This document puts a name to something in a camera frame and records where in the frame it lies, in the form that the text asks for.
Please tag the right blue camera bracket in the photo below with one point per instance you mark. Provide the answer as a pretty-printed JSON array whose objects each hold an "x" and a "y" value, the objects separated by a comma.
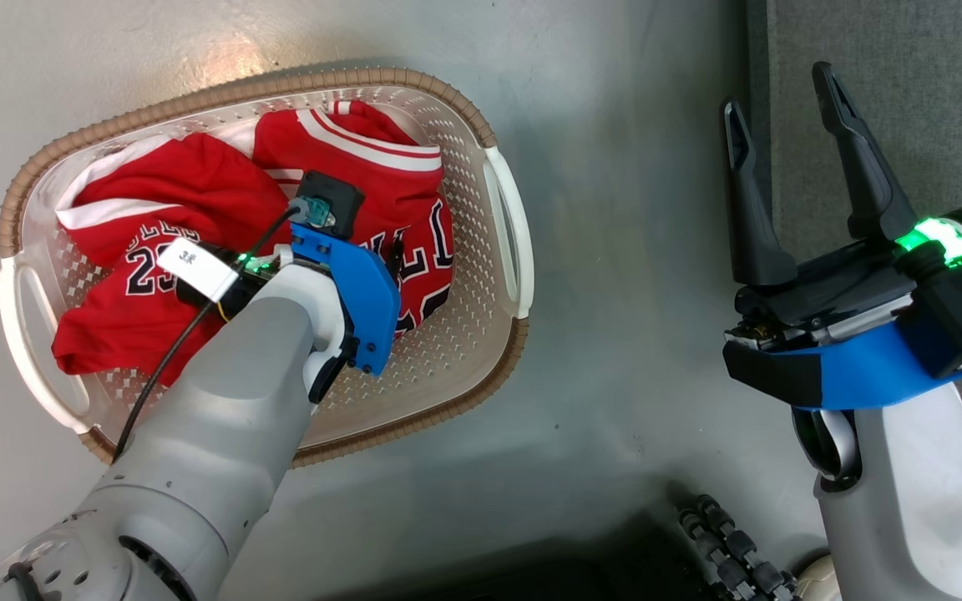
[{"x": 865, "y": 367}]

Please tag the grey fabric sofa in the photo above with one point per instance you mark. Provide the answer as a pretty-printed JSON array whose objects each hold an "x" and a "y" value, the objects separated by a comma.
[{"x": 932, "y": 83}]

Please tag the red garment white stripes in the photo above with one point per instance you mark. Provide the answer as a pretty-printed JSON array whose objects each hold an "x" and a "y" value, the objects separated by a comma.
[{"x": 381, "y": 184}]

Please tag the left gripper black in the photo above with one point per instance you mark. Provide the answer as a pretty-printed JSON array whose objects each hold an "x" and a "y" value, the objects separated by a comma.
[{"x": 189, "y": 291}]

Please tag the red jersey number 23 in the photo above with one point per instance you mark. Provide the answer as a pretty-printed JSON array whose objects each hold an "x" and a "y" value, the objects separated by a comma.
[{"x": 197, "y": 184}]

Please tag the blue camera bracket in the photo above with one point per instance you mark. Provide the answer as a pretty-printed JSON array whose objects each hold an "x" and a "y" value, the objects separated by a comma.
[
  {"x": 368, "y": 292},
  {"x": 865, "y": 367}
]

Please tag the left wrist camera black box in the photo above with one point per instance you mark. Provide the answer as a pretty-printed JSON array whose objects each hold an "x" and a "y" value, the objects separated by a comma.
[{"x": 339, "y": 196}]

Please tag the white rounded robot part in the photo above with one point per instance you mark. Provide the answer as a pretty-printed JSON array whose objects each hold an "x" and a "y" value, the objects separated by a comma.
[{"x": 819, "y": 580}]

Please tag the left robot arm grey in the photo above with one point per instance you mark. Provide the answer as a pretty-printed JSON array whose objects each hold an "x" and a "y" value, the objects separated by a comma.
[{"x": 222, "y": 434}]

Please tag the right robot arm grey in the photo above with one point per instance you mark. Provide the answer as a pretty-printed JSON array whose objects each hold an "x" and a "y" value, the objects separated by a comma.
[{"x": 915, "y": 501}]

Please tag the white basket brown rim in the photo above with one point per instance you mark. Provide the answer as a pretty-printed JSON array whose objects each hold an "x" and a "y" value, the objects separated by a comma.
[{"x": 464, "y": 334}]

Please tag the left blue camera bracket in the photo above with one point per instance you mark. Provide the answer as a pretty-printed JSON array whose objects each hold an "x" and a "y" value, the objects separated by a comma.
[{"x": 368, "y": 292}]

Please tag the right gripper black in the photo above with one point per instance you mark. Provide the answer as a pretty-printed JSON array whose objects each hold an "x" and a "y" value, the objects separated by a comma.
[{"x": 823, "y": 292}]

